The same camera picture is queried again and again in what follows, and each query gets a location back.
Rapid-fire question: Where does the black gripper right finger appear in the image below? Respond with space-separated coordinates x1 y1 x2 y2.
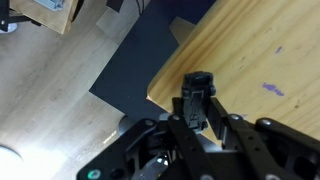
207 96 320 180

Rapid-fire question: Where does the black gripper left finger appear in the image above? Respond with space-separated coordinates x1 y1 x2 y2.
76 96 216 180

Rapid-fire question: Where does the wooden table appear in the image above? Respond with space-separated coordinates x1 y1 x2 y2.
146 0 320 148

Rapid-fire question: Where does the dark blue rug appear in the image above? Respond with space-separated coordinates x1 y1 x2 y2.
88 0 218 122

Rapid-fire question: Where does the light wooden desk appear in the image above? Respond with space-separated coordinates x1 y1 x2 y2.
9 0 80 35

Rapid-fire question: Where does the grey plastic part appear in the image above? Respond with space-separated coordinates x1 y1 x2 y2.
33 0 65 12

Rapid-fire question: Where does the black metal stand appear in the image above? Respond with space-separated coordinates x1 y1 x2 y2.
0 0 43 34

